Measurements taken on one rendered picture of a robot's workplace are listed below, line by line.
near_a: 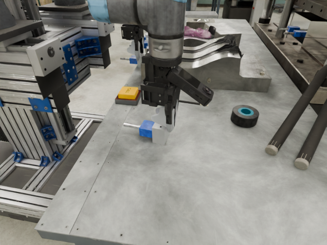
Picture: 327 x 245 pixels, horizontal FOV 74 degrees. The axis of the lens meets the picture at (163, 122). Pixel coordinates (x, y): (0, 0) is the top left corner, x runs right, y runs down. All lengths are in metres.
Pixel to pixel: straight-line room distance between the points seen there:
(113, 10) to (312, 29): 1.20
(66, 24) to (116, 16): 0.85
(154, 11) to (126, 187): 0.37
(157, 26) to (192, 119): 0.35
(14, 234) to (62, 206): 1.06
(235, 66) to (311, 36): 0.72
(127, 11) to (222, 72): 0.50
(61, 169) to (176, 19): 1.20
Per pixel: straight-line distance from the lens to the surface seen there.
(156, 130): 0.58
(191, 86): 0.48
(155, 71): 0.51
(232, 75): 0.88
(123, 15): 0.48
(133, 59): 1.09
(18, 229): 1.59
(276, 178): 0.59
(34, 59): 0.82
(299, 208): 0.56
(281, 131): 0.67
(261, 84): 0.92
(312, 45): 1.54
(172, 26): 0.45
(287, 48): 1.60
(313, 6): 1.53
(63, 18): 1.33
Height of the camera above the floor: 1.21
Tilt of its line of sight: 37 degrees down
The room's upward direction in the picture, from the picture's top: straight up
